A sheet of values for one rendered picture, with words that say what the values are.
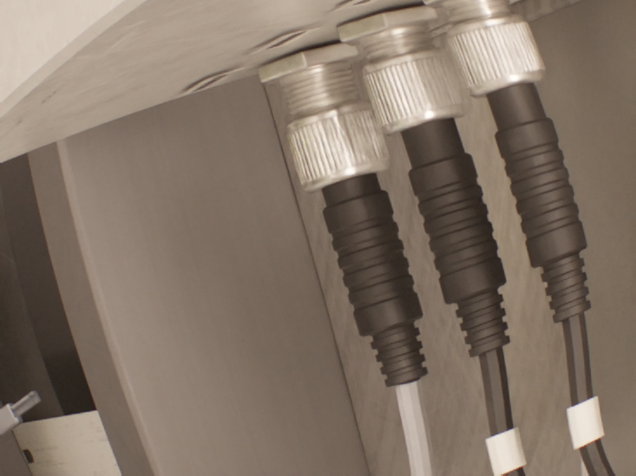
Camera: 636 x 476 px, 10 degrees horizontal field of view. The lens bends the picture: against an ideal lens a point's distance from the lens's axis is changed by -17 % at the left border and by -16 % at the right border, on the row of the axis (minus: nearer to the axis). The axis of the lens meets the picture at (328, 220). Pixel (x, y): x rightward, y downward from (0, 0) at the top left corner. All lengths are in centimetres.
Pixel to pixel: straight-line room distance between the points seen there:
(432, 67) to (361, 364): 14
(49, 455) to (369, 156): 96
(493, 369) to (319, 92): 6
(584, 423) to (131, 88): 10
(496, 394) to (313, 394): 14
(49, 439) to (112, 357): 86
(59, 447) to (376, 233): 96
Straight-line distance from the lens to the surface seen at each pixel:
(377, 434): 77
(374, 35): 64
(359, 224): 67
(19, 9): 56
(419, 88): 63
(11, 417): 74
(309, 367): 77
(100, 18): 52
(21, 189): 172
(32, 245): 172
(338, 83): 67
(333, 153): 66
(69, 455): 162
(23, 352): 163
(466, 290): 63
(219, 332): 77
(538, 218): 60
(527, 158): 60
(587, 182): 66
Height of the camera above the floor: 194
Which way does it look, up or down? 40 degrees down
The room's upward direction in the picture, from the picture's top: 6 degrees clockwise
